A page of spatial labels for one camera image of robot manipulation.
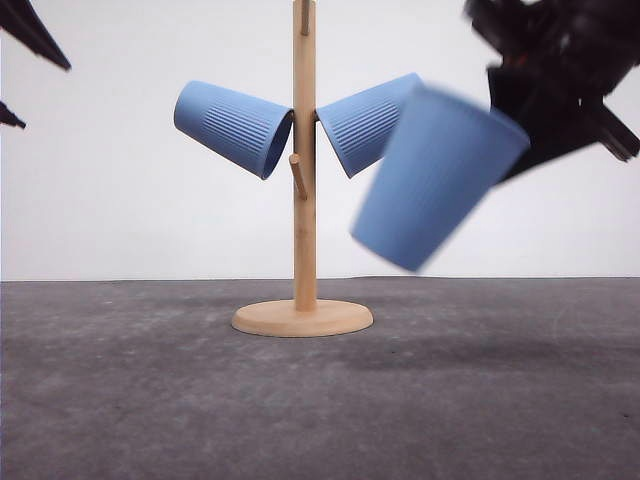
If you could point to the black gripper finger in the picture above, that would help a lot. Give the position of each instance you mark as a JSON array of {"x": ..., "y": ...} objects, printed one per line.
[
  {"x": 8, "y": 117},
  {"x": 21, "y": 19}
]

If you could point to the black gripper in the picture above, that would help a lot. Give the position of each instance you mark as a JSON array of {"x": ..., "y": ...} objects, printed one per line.
[{"x": 559, "y": 61}]

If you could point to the wooden mug tree stand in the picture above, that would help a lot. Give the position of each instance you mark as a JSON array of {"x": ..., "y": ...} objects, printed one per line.
[{"x": 306, "y": 316}]

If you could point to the blue ribbed cup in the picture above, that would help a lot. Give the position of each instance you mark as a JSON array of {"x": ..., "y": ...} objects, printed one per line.
[{"x": 443, "y": 158}]

